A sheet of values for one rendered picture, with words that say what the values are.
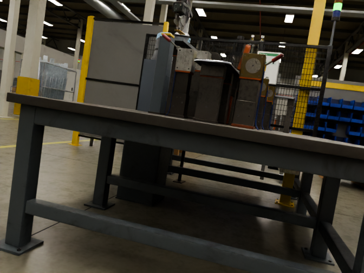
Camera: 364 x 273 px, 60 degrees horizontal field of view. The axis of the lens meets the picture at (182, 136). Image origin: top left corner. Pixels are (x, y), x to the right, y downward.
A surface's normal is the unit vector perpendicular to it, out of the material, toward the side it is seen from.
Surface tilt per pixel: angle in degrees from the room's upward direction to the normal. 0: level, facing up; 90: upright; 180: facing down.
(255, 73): 90
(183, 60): 90
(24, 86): 90
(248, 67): 90
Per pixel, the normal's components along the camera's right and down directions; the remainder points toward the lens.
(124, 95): -0.25, 0.03
